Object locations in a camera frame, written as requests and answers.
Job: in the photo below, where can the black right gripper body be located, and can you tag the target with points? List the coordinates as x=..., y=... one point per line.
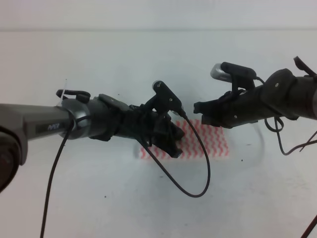
x=235, y=111

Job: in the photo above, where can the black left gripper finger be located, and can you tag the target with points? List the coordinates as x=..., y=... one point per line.
x=169, y=146
x=175, y=132

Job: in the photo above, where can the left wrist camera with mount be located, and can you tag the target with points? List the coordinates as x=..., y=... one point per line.
x=165, y=100

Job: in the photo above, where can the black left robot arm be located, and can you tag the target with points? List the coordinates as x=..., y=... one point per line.
x=80, y=116

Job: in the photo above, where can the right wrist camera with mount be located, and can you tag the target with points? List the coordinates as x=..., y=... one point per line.
x=240, y=77

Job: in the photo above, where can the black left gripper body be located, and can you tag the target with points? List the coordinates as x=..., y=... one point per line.
x=145, y=124

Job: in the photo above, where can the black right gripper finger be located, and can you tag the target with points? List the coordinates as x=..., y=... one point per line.
x=208, y=108
x=206, y=120

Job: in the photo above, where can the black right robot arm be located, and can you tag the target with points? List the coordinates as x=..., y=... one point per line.
x=281, y=95

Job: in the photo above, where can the pink white wavy striped towel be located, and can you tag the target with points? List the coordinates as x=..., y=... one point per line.
x=212, y=137

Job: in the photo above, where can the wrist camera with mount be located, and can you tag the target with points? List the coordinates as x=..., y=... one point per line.
x=240, y=77
x=165, y=100

